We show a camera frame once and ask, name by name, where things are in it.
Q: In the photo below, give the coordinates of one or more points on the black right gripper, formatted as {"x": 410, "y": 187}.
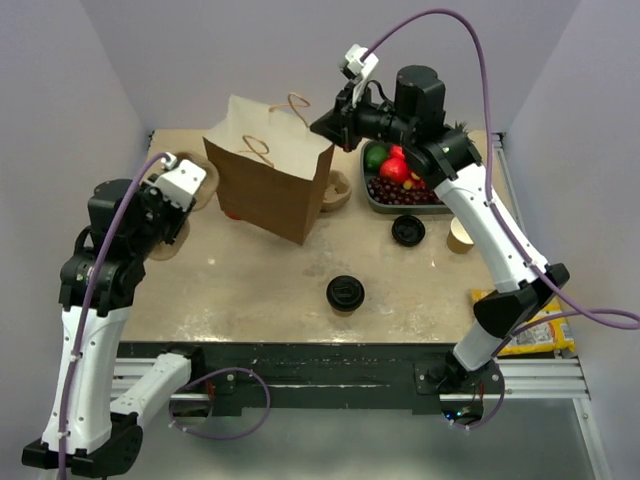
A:
{"x": 341, "y": 125}

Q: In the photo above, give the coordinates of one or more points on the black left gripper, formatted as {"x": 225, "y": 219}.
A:
{"x": 150, "y": 193}

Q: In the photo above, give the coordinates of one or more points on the single pulp cup carrier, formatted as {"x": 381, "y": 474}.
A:
{"x": 162, "y": 251}

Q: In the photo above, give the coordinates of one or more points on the brown paper bag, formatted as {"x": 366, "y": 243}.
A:
{"x": 273, "y": 170}

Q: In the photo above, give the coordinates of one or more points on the black coffee cup lid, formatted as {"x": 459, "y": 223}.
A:
{"x": 345, "y": 289}

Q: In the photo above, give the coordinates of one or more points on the brown paper coffee cup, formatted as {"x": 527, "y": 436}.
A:
{"x": 344, "y": 310}

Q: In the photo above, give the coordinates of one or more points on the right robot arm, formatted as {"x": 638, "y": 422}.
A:
{"x": 446, "y": 159}

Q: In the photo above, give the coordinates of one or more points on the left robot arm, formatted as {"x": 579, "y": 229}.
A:
{"x": 88, "y": 433}

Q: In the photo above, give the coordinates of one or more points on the green lime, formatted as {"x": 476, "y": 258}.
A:
{"x": 374, "y": 157}

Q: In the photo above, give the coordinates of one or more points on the red straw holder cup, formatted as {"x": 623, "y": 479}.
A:
{"x": 232, "y": 216}

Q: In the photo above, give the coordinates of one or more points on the bunch of dark red grapes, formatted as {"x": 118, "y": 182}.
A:
{"x": 410, "y": 193}

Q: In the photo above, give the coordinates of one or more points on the grey fruit tray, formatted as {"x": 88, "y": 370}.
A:
{"x": 388, "y": 209}

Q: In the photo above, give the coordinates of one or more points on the pineapple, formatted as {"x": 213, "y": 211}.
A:
{"x": 462, "y": 128}

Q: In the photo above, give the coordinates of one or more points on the open brown paper cup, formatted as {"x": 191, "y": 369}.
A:
{"x": 458, "y": 240}

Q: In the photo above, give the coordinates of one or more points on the yellow snack bag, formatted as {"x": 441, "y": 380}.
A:
{"x": 545, "y": 337}

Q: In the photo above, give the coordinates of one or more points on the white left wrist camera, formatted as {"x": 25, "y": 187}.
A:
{"x": 179, "y": 181}

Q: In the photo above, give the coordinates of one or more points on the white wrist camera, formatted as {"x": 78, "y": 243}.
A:
{"x": 358, "y": 66}
{"x": 179, "y": 181}

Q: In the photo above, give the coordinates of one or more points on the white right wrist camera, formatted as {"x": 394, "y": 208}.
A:
{"x": 358, "y": 66}

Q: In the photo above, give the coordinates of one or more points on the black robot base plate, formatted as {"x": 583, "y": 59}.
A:
{"x": 248, "y": 368}

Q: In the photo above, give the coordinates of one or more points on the aluminium frame rail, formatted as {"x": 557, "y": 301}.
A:
{"x": 523, "y": 379}

